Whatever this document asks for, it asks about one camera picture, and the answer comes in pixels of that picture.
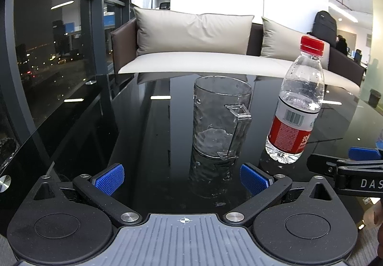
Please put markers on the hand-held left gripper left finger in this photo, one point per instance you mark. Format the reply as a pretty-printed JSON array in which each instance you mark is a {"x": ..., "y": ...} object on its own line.
[{"x": 109, "y": 179}]

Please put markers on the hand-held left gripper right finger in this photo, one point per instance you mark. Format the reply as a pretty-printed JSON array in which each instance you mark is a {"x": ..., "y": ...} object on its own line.
[{"x": 253, "y": 179}]

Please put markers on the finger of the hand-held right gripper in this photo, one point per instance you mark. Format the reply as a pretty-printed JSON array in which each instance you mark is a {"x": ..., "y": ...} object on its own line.
[
  {"x": 321, "y": 164},
  {"x": 362, "y": 152}
]

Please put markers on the clear plastic water bottle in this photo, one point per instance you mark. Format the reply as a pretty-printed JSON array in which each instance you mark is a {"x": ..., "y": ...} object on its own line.
[{"x": 294, "y": 110}]

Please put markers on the clear glass mug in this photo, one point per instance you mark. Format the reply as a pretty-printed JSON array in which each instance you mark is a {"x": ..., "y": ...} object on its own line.
[{"x": 212, "y": 116}]

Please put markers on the red bottle cap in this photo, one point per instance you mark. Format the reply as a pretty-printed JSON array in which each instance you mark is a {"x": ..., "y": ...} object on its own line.
[{"x": 312, "y": 45}]

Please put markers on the person's right hand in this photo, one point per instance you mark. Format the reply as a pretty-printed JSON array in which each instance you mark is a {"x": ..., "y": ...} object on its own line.
[{"x": 375, "y": 221}]

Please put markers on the black trash bin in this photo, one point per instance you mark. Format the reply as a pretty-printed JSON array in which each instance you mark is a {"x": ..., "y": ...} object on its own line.
[{"x": 374, "y": 98}]

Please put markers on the round metal table fitting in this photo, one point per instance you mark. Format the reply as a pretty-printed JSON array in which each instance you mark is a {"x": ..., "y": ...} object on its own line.
[
  {"x": 90, "y": 82},
  {"x": 4, "y": 183}
]

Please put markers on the narrow beige back cushion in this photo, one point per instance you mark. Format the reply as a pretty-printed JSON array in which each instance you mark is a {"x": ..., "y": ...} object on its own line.
[{"x": 279, "y": 41}]

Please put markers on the beige sofa seat cushion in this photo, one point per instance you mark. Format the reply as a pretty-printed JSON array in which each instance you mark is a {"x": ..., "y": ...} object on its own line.
[{"x": 194, "y": 63}]

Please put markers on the black backpack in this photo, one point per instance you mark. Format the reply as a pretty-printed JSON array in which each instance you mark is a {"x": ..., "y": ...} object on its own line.
[{"x": 324, "y": 25}]

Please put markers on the brown sofa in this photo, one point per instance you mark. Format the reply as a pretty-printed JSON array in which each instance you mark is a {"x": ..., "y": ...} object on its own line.
[{"x": 121, "y": 44}]

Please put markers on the wide beige back cushion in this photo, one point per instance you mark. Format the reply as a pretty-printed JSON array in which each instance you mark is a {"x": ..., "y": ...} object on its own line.
[{"x": 191, "y": 32}]

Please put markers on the black office chair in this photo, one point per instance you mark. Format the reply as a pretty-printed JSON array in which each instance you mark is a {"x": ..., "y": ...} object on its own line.
[{"x": 164, "y": 6}]

